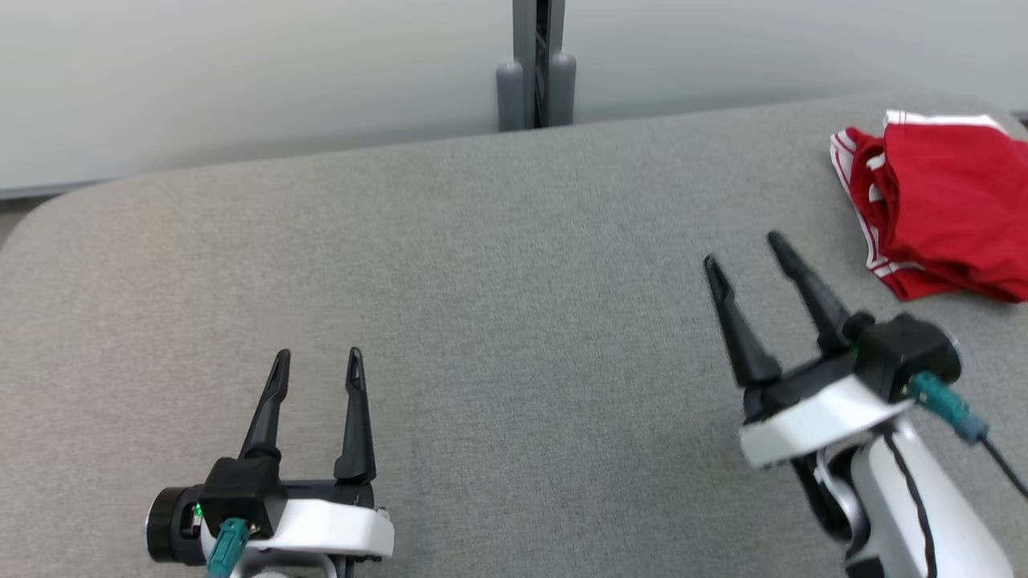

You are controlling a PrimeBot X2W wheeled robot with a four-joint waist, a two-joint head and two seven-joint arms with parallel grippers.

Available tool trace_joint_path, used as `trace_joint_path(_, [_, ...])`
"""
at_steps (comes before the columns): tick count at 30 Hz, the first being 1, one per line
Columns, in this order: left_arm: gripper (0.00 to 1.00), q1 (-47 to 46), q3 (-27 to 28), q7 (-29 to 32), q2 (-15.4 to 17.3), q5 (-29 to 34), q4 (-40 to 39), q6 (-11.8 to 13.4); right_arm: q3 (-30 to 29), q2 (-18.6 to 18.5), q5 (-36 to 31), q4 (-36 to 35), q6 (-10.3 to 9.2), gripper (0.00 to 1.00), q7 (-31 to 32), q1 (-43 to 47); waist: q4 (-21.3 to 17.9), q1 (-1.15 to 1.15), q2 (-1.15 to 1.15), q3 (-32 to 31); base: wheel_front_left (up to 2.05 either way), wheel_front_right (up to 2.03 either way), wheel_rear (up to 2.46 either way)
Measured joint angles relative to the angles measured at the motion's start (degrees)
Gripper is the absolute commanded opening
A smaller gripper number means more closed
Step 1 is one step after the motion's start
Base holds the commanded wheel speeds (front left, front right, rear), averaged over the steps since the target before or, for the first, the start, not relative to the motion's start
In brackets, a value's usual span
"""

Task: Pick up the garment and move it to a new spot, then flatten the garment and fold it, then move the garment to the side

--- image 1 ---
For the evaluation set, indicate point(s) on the white grey robot left arm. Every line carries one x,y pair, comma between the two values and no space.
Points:
281,571

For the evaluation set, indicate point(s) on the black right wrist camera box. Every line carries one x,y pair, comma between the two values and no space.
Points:
907,357

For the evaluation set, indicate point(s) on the grey fabric sofa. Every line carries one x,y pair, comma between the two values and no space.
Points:
482,281

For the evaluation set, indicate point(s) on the grey metal post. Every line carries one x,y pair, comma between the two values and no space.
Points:
534,64

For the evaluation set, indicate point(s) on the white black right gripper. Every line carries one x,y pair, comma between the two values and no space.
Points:
811,417

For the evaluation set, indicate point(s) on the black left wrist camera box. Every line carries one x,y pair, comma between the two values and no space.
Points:
241,494

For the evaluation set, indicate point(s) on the red white basketball jersey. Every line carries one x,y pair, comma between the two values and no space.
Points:
956,209

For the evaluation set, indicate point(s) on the white grey robot right arm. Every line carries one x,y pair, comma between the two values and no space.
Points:
948,514

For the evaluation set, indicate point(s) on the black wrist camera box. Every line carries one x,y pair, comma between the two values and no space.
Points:
241,494
907,357

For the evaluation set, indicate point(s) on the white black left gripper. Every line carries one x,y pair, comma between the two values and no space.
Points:
337,526

